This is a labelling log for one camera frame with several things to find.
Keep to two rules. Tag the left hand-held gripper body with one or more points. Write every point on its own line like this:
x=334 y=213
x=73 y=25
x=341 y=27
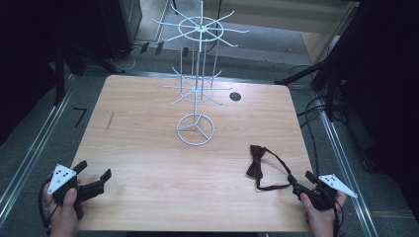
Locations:
x=61 y=177

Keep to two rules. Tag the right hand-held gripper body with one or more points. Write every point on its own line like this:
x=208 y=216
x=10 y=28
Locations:
x=336 y=183

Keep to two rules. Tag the dark maroon bow tie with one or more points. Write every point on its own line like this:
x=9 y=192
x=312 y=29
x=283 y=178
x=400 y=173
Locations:
x=258 y=163

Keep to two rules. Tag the person's left hand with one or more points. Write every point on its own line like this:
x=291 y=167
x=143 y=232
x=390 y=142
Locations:
x=64 y=215

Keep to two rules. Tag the person's right hand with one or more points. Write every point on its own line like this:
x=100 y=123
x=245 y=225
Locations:
x=321 y=219

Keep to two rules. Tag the black metal stand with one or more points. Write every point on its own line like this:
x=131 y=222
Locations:
x=329 y=82
x=60 y=74

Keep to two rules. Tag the black round table grommet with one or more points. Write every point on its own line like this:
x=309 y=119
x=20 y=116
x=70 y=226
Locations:
x=235 y=96

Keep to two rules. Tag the dark cabinet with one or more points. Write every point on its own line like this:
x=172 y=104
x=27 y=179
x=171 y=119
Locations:
x=120 y=23

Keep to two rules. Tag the metal floor rail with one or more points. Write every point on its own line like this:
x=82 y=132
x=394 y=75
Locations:
x=346 y=168
x=29 y=154

